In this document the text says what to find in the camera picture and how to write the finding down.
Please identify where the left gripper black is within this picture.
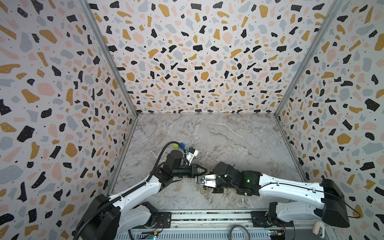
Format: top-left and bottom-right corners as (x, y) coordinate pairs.
(171, 163), (207, 179)

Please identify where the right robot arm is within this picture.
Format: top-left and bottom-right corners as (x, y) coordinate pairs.
(212, 162), (350, 228)

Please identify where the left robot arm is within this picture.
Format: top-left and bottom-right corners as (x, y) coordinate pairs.
(73, 148), (207, 240)

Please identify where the white clip device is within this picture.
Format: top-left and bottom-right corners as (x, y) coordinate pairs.
(312, 221), (325, 239)

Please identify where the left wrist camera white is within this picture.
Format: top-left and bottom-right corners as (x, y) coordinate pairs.
(186, 147), (199, 166)

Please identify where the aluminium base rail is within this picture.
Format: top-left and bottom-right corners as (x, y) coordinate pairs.
(116, 210), (342, 240)

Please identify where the grey looped cable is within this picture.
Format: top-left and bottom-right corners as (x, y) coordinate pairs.
(227, 224), (251, 240)

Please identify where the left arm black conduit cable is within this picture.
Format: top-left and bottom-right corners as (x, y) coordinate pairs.
(71, 140), (187, 240)

